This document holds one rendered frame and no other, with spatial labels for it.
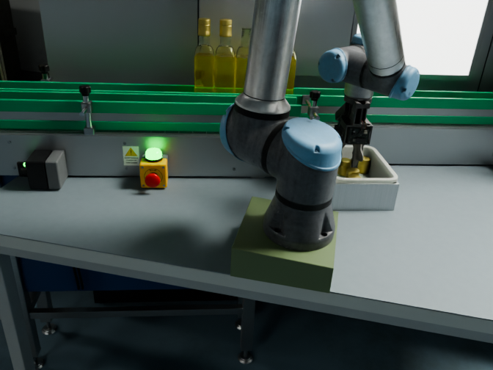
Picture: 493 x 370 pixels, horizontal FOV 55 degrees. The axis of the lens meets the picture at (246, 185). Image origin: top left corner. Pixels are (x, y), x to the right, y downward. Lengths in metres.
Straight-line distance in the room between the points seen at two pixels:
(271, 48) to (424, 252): 0.58
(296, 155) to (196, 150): 0.50
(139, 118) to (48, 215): 0.34
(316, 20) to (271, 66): 0.64
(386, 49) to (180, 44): 0.75
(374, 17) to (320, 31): 0.62
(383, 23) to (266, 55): 0.22
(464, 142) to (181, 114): 0.88
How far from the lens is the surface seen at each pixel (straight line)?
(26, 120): 1.39
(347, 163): 1.35
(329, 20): 1.55
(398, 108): 1.52
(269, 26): 0.91
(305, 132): 0.90
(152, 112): 1.31
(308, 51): 1.55
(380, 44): 0.99
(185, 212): 1.19
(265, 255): 0.94
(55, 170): 1.31
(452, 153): 1.63
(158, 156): 1.28
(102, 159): 1.36
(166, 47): 1.55
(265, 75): 0.93
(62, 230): 1.17
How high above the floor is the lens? 1.37
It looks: 28 degrees down
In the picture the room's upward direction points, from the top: 3 degrees clockwise
